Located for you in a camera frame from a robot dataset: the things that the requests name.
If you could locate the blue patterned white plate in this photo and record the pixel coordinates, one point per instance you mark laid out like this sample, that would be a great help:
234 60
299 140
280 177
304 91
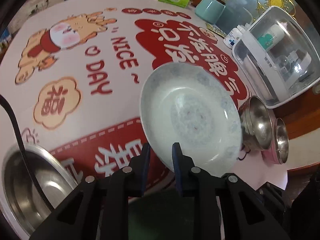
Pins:
183 103

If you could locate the small stainless steel bowl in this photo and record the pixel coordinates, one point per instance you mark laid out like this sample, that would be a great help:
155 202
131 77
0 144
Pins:
256 124

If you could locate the wide stainless steel bowl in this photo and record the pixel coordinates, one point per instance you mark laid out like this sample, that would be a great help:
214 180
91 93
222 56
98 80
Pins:
21 204

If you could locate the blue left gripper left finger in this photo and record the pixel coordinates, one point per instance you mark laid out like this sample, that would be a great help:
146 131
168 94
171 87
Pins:
145 167

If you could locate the pink steel-lined bowl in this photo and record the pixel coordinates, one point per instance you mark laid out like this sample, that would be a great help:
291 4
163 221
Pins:
279 150

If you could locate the white clear-lid sterilizer box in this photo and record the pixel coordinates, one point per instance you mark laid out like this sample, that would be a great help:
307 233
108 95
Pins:
277 57

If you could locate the teal ceramic cup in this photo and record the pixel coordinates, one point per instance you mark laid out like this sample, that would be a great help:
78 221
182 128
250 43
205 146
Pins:
210 10

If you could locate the white medicine bottle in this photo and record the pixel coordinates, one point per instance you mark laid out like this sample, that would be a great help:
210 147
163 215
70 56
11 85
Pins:
233 36

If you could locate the printed white red tablecloth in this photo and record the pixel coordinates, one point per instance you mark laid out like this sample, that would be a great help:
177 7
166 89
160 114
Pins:
74 73

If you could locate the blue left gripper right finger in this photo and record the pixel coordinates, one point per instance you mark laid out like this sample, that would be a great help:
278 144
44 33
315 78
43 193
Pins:
177 159

